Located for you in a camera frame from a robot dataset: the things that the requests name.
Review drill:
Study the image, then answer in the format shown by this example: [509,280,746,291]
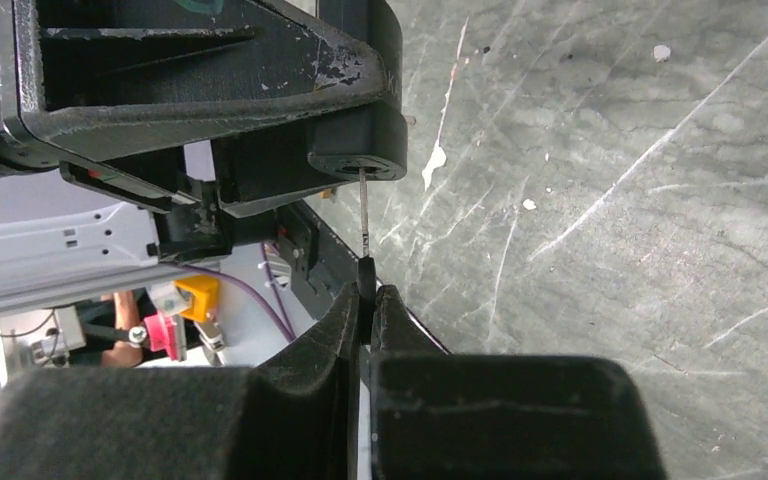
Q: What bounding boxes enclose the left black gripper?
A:
[0,1,391,262]

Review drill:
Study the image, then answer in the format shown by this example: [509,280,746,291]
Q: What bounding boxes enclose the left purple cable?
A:
[178,241,299,344]

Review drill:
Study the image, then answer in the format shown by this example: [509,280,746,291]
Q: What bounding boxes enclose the black head key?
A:
[357,167,377,345]

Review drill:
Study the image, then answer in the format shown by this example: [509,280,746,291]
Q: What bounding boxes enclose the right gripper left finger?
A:
[0,284,360,479]

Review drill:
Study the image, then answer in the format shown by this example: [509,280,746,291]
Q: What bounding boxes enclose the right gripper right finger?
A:
[369,285,667,479]

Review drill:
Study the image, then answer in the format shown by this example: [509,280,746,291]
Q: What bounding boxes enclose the yellow and pink clamps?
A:
[127,275,225,366]

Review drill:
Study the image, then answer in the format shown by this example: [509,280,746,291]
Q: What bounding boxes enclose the black padlock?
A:
[211,1,408,218]

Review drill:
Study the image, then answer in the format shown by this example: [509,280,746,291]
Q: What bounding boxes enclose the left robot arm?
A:
[0,1,407,315]

